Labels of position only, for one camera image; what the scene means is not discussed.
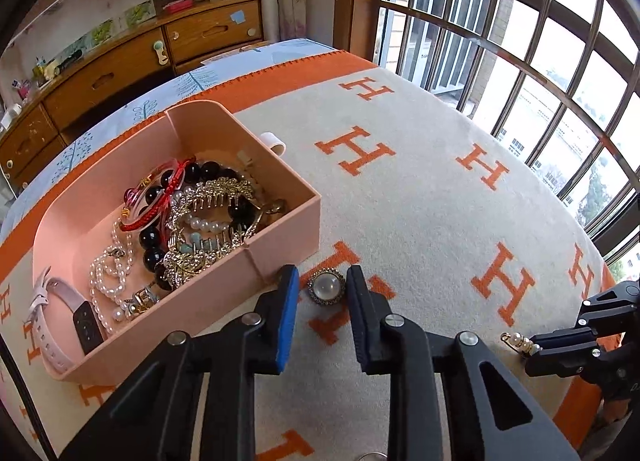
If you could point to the rhinestone hair comb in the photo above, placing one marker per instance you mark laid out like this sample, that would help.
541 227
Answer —
220 189

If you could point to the wooden desk with drawers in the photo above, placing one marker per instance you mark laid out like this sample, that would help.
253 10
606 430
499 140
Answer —
110 76

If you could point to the green and white hook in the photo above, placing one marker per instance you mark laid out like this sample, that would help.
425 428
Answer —
160 52

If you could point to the red box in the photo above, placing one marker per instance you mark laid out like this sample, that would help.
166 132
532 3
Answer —
178 4

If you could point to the pearl pin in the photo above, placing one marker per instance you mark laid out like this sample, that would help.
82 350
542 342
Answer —
522 342

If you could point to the blue sticker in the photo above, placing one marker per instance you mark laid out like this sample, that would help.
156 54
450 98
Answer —
238 17

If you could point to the black flashlight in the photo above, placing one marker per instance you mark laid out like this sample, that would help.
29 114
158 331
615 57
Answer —
67 62

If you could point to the metal window grille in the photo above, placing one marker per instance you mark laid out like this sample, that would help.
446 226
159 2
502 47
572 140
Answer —
525 51

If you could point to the wooden window frame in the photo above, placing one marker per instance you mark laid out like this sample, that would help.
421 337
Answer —
357 1

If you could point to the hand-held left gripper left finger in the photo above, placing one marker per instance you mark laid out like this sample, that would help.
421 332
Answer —
285 316

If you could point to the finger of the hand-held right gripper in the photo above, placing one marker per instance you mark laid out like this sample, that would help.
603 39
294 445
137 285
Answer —
565 363
575 338

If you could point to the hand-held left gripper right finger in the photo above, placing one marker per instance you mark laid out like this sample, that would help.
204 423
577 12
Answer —
362 321

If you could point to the orange letter print blanket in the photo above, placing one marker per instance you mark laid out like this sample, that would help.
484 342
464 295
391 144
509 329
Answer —
425 221

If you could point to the blue leaf print bedsheet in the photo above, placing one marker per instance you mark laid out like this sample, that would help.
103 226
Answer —
125 113

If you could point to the pink storage box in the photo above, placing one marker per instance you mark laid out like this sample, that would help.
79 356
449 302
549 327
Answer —
210 126

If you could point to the round pearl brooch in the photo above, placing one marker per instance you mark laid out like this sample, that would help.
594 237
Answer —
326 286

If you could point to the pink translucent bangle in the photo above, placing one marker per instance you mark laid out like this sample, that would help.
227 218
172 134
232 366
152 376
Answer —
131 196

